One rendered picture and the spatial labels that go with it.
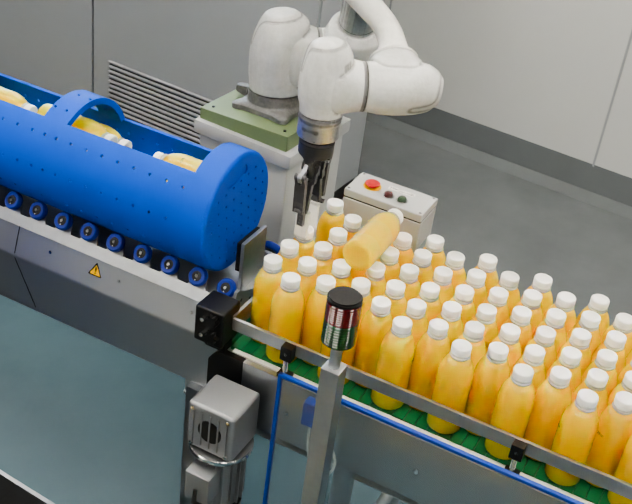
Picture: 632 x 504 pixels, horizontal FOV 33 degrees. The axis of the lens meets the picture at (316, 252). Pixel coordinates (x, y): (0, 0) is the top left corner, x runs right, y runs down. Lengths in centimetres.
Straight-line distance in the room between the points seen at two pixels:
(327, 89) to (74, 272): 82
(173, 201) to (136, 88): 231
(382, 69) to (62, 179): 77
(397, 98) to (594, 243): 269
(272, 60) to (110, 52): 183
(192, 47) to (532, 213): 168
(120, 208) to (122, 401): 124
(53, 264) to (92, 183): 29
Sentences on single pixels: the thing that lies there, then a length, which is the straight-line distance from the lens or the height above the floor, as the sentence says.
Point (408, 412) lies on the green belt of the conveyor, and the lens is 218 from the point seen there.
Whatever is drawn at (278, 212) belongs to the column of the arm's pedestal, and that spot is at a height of 81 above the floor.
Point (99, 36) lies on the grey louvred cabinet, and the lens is 460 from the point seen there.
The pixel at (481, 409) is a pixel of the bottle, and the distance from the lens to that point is 212.
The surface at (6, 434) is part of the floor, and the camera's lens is 339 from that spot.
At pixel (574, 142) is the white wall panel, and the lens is 503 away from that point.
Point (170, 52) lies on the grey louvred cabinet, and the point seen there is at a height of 60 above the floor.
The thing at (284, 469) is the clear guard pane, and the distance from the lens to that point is 229.
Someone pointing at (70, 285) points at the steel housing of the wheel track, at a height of 81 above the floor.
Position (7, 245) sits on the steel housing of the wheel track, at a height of 85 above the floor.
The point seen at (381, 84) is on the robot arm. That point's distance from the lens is 211.
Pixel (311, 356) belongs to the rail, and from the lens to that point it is 216.
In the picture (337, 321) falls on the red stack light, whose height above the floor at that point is 122.
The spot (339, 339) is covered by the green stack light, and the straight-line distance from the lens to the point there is 186.
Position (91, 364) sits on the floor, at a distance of 362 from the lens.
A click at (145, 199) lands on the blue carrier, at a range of 230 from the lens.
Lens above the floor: 232
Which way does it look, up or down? 33 degrees down
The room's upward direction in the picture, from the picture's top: 8 degrees clockwise
